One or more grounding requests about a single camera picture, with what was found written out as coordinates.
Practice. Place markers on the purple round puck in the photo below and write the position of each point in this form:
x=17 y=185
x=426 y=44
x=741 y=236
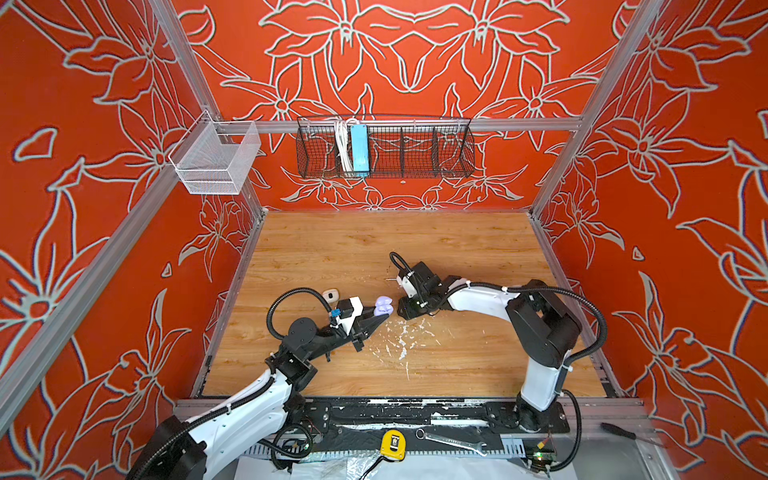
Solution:
x=383 y=306

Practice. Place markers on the black wire wall basket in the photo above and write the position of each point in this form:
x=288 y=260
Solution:
x=400 y=147

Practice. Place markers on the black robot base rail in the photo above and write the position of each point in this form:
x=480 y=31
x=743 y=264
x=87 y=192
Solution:
x=343 y=426

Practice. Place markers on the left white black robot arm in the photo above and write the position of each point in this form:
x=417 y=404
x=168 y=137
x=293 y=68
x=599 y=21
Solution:
x=269 y=411

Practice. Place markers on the light blue box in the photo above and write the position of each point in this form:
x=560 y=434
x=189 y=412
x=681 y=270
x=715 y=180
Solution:
x=360 y=149

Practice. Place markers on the clear mesh wall basket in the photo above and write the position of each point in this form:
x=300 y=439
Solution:
x=216 y=157

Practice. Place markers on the black handled screwdriver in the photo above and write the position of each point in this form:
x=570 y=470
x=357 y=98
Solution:
x=614 y=429

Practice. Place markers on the yellow tape measure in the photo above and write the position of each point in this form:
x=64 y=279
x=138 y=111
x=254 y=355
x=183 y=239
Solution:
x=393 y=446

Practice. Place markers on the silver wrench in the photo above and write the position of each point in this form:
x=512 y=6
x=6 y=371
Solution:
x=475 y=447

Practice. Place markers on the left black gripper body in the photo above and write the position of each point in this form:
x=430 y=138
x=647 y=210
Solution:
x=354 y=337

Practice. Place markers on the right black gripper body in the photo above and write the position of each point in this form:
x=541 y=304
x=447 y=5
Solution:
x=413 y=306

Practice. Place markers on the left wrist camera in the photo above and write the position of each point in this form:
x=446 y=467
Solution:
x=342 y=323

